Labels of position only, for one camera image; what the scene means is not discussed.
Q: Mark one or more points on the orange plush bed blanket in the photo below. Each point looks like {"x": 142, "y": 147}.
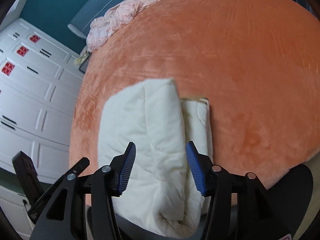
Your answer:
{"x": 255, "y": 61}

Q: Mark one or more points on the red paper cutout decoration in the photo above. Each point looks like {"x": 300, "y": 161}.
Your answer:
{"x": 34, "y": 38}
{"x": 22, "y": 51}
{"x": 7, "y": 68}

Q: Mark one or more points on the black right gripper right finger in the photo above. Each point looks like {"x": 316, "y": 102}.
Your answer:
{"x": 217, "y": 183}

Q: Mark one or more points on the white panelled wardrobe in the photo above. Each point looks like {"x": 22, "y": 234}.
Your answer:
{"x": 37, "y": 100}

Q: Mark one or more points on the cream white puffer jacket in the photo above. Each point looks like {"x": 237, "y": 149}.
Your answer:
{"x": 161, "y": 195}

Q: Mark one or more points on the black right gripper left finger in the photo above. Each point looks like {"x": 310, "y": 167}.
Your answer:
{"x": 60, "y": 211}

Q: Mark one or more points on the yellow items on nightstand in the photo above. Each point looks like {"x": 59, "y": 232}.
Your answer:
{"x": 82, "y": 58}

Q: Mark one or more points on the pink floral quilt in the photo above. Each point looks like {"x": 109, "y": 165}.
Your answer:
{"x": 103, "y": 27}

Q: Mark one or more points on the blue upholstered headboard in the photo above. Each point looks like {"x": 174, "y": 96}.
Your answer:
{"x": 80, "y": 24}

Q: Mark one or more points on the dark blue nightstand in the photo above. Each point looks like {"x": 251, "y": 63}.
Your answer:
{"x": 83, "y": 67}

